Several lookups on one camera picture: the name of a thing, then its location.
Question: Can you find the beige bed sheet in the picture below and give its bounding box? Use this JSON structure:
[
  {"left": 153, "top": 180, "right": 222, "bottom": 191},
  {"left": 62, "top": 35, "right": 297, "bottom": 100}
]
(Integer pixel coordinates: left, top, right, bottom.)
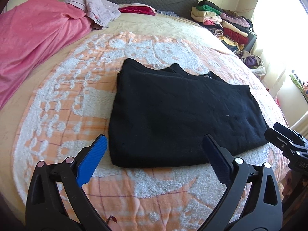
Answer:
[{"left": 1, "top": 14, "right": 245, "bottom": 201}]

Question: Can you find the red pillow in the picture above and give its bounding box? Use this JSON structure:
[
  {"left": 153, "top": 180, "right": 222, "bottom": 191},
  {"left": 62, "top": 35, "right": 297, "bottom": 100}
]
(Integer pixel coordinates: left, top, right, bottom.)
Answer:
[{"left": 119, "top": 4, "right": 156, "bottom": 16}]

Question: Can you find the stack of folded clothes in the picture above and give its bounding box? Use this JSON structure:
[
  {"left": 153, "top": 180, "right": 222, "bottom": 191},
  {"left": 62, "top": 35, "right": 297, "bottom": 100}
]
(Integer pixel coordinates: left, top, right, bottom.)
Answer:
[{"left": 191, "top": 0, "right": 257, "bottom": 52}]

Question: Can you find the black sweater with orange patches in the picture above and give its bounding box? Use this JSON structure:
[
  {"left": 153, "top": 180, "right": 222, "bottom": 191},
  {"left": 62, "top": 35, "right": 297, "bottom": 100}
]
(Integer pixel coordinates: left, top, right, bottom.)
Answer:
[{"left": 108, "top": 59, "right": 268, "bottom": 168}]

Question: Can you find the lilac crumpled garment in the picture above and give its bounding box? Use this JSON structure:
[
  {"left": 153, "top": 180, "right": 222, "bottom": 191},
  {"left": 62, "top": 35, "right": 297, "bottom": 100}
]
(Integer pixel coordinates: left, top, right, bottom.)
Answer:
[{"left": 64, "top": 0, "right": 121, "bottom": 28}]

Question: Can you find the pink quilt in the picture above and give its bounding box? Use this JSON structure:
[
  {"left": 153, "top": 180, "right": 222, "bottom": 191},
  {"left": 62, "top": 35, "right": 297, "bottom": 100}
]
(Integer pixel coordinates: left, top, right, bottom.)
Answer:
[{"left": 1, "top": 0, "right": 92, "bottom": 106}]

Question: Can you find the bag of purple clothes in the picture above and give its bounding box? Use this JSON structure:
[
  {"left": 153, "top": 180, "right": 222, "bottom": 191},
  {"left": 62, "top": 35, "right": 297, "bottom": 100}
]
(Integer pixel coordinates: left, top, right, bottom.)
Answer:
[{"left": 235, "top": 50, "right": 266, "bottom": 78}]

